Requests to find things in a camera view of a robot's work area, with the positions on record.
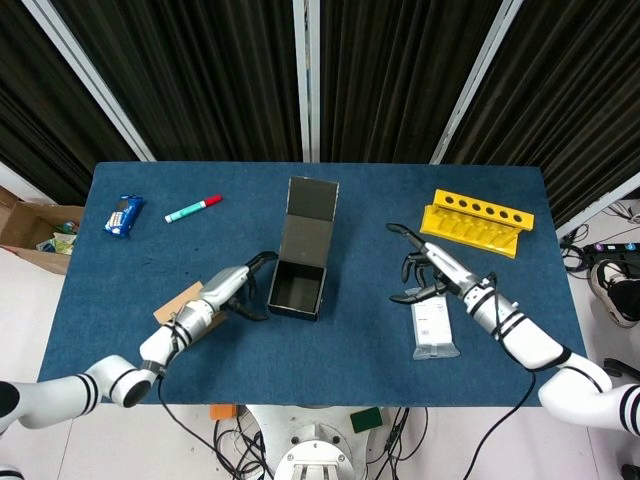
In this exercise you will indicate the black and white shoe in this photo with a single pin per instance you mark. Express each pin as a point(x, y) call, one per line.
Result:
point(615, 290)

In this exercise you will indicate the blue table cloth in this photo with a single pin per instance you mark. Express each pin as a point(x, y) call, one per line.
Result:
point(350, 365)

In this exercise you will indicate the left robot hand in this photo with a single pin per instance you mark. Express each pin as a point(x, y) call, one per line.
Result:
point(227, 285)

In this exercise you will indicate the white wipes packet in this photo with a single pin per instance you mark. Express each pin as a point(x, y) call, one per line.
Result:
point(434, 330)

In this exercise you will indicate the black pleated curtain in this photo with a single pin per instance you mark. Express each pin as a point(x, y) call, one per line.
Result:
point(45, 100)
point(575, 100)
point(200, 75)
point(400, 75)

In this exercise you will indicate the black paper box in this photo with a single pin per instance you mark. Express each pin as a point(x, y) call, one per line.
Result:
point(305, 235)

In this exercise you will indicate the blue snack packet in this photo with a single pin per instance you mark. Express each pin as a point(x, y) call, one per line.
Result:
point(122, 216)

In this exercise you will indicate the brown cardboard box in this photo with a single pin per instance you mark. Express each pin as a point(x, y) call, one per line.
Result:
point(172, 302)

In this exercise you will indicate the black power strip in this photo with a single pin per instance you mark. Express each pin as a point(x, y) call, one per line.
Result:
point(612, 249)

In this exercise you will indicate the green marker with red cap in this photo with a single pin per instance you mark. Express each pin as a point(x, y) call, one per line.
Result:
point(192, 208)

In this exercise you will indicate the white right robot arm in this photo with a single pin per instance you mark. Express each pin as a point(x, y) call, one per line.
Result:
point(530, 340)

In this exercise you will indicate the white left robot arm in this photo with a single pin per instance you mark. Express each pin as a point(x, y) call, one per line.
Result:
point(85, 390)

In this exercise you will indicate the green block under table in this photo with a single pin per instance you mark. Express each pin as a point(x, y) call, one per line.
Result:
point(366, 420)

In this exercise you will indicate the white frame post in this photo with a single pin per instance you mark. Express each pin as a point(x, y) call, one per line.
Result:
point(600, 202)
point(90, 75)
point(306, 75)
point(475, 80)
point(20, 182)

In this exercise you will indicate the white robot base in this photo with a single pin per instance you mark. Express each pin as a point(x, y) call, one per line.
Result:
point(315, 445)

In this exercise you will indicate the open cardboard box with rubbish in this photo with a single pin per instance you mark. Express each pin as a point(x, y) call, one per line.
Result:
point(30, 235)

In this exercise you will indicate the yellow test tube rack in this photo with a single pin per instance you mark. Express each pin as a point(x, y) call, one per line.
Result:
point(475, 222)

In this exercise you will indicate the orange block under table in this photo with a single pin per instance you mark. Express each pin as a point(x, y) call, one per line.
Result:
point(223, 412)

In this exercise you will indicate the black chair base leg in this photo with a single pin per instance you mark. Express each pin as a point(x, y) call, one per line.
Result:
point(615, 366)

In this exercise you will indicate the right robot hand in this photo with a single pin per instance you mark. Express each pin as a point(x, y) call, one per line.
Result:
point(450, 270)

